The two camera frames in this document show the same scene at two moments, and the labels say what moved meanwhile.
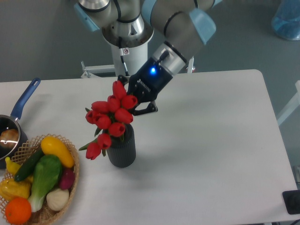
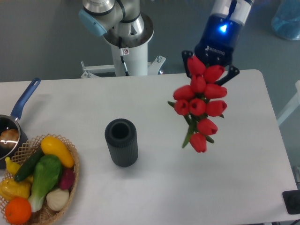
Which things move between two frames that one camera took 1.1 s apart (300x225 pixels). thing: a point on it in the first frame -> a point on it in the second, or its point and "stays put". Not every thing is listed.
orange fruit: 18,210 stays put
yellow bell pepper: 10,189 stays put
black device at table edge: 292,200 stays put
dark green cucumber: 28,164 stays put
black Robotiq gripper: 146,83 -> 215,46
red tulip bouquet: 109,117 -> 201,102
